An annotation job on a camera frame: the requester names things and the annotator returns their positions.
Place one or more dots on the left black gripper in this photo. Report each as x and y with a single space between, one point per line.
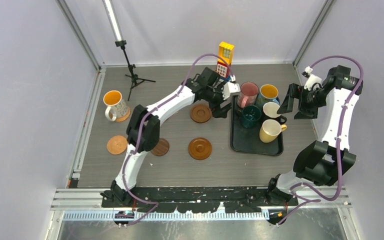
222 113

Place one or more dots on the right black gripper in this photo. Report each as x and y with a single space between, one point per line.
298 91

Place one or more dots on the white patterned mug orange inside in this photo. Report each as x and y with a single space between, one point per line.
116 106

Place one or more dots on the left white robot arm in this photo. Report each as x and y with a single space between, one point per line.
143 131

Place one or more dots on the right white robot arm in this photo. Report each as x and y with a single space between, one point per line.
324 161

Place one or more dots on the wooden ringed coaster back right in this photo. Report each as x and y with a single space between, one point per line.
200 113

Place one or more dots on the wooden ringed coaster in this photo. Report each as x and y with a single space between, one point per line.
200 113
200 148

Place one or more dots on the wooden ringed coaster front right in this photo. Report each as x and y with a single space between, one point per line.
200 148

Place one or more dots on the dark walnut coaster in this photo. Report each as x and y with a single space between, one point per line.
161 148

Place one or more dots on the cork coaster back left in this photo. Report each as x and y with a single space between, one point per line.
125 117

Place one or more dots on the cork coaster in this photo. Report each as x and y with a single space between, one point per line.
125 117
117 144

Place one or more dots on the cork coaster front left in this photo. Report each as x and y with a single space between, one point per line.
117 144

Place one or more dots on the blue mug yellow inside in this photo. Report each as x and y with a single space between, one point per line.
267 93

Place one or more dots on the dark green mug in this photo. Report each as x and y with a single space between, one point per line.
249 116

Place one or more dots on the pink mug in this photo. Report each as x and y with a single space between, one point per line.
248 94

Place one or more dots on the black serving tray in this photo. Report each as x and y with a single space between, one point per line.
247 140

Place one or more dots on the toy brick tower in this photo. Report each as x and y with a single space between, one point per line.
226 52

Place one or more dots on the black tripod with light pole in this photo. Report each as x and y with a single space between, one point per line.
121 43

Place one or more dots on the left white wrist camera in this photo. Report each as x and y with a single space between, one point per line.
230 87

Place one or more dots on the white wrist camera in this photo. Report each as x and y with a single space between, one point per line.
313 82
230 87

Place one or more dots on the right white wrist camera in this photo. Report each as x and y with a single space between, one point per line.
313 82

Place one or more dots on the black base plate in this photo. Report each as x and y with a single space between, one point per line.
234 199

